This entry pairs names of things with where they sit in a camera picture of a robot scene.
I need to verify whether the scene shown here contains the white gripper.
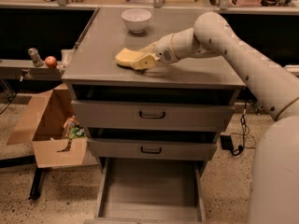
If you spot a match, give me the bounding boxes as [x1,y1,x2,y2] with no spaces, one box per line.
[131,35,179,70]

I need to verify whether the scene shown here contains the yellow sponge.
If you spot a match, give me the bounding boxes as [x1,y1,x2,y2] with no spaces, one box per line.
[115,48,142,68]

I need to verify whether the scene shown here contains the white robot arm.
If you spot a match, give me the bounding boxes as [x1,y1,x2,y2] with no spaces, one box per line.
[133,12,299,224]

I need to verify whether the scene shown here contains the grey drawer cabinet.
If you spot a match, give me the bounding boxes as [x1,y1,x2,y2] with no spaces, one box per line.
[61,7,247,179]

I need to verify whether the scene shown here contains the top grey drawer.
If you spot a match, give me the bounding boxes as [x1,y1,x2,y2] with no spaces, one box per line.
[72,100,234,132]

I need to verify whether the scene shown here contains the grey drawer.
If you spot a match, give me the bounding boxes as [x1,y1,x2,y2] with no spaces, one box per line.
[88,138,217,161]
[83,158,206,224]
[72,100,234,132]

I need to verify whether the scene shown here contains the middle grey drawer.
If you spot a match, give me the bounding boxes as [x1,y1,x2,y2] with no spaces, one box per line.
[88,138,217,161]

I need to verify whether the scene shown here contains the bottom grey drawer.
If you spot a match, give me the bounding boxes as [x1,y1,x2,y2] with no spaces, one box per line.
[83,158,206,224]

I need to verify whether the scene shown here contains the white ceramic bowl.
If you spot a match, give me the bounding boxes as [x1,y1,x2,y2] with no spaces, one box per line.
[121,8,151,34]

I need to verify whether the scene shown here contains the red apple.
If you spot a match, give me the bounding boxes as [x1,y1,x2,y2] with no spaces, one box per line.
[45,56,58,68]

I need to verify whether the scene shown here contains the colourful items in box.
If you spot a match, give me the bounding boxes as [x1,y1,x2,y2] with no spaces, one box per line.
[62,116,85,139]

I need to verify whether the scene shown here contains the small grey figurine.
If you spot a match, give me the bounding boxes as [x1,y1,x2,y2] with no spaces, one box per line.
[28,48,44,67]

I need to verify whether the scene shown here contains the black power adapter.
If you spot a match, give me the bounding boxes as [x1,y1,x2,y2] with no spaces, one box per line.
[221,135,234,151]

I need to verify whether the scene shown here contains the cardboard box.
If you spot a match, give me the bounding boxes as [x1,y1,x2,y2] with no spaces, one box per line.
[7,84,97,168]

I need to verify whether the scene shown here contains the white power strip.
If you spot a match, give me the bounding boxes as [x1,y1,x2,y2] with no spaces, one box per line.
[285,65,299,76]

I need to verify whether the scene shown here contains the black cable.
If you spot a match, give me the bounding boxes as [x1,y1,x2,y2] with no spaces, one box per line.
[230,100,257,157]

